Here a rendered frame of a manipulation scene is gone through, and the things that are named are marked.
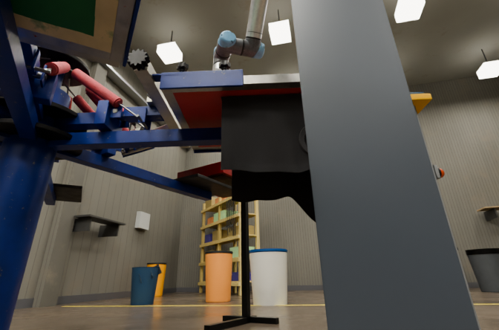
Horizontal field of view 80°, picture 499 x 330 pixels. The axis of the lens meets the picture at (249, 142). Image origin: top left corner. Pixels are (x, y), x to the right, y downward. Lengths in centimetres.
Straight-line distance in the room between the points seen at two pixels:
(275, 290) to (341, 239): 378
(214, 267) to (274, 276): 117
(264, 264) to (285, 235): 476
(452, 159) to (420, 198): 953
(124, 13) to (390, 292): 83
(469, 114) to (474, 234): 345
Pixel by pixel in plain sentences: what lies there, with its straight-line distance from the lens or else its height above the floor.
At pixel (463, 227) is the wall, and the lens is 956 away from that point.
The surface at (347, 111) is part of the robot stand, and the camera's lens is 54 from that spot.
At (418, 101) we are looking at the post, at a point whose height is 92.
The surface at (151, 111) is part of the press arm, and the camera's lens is 142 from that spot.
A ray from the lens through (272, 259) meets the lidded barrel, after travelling 421.
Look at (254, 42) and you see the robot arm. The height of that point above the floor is 130.
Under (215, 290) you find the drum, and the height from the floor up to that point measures 16.
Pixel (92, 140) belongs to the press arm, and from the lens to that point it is 146.
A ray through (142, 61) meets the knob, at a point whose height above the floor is 100.
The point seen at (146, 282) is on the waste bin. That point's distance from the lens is 505.
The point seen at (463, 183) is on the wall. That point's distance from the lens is 988.
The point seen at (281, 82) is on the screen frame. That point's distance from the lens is 109.
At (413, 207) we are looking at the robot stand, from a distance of 50.
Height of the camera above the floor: 32
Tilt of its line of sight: 25 degrees up
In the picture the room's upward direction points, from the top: 1 degrees counter-clockwise
